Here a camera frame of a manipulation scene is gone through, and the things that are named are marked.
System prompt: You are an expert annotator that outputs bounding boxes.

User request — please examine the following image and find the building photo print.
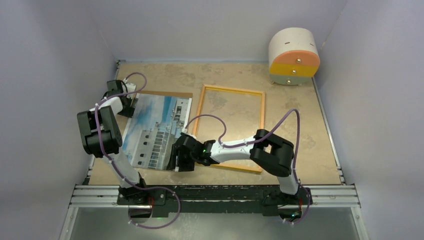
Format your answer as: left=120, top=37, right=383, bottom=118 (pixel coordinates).
left=122, top=93, right=192, bottom=170

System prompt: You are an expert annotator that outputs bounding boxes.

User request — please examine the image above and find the brown cardboard backing board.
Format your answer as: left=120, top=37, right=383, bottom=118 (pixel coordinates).
left=134, top=90, right=193, bottom=99

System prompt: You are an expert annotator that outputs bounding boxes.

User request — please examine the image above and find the clear acrylic sheet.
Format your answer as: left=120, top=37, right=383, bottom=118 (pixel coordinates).
left=196, top=89, right=263, bottom=173

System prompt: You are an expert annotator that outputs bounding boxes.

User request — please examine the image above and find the yellow wooden picture frame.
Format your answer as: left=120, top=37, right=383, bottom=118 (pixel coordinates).
left=187, top=85, right=272, bottom=174

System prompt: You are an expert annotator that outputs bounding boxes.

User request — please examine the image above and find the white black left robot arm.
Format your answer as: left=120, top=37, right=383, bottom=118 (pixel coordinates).
left=76, top=80, right=149, bottom=205

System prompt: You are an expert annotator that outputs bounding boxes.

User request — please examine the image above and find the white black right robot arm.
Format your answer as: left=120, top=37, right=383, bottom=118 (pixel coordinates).
left=165, top=129, right=311, bottom=204

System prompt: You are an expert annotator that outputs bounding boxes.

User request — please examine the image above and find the round three-drawer cabinet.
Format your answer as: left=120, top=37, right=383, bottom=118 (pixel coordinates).
left=268, top=27, right=320, bottom=86

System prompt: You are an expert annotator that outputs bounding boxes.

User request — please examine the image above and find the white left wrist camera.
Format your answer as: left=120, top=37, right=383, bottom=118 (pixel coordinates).
left=123, top=79, right=137, bottom=96

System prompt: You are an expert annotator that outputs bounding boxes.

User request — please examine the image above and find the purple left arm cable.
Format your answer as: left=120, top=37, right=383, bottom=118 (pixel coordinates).
left=94, top=72, right=182, bottom=230

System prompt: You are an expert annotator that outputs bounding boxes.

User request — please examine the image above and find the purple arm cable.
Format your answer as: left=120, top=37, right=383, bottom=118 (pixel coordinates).
left=183, top=108, right=312, bottom=226
left=94, top=72, right=182, bottom=230

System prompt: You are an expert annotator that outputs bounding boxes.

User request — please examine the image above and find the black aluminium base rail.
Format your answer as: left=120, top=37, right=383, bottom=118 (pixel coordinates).
left=70, top=185, right=360, bottom=219

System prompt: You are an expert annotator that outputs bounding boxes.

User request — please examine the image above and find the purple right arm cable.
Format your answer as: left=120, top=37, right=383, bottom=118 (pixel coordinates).
left=183, top=108, right=312, bottom=226

